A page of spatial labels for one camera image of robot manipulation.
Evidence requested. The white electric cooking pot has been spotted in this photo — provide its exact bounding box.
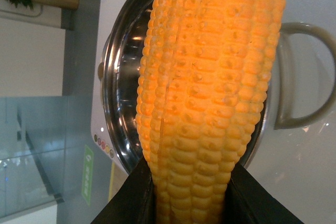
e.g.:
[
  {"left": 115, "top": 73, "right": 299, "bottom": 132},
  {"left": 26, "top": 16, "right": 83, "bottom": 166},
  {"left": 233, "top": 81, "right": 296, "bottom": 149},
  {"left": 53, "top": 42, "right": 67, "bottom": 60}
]
[{"left": 90, "top": 0, "right": 336, "bottom": 224}]

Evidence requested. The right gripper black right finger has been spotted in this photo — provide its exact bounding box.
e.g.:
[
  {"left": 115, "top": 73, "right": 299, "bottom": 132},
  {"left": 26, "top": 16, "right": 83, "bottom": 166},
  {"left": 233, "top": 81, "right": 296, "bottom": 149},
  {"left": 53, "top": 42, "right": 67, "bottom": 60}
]
[{"left": 223, "top": 164, "right": 302, "bottom": 224}]

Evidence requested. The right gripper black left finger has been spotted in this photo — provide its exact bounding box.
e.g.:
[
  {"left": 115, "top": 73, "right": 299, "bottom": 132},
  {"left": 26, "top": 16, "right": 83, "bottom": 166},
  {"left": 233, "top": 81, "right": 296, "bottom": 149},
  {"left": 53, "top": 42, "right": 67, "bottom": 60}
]
[{"left": 92, "top": 158, "right": 156, "bottom": 224}]

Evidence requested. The yellow corn cob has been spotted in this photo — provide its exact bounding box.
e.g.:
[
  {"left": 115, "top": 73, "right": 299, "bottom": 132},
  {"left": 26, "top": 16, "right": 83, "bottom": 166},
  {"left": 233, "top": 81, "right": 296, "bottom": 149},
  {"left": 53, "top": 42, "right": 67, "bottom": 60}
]
[{"left": 136, "top": 0, "right": 286, "bottom": 223}]

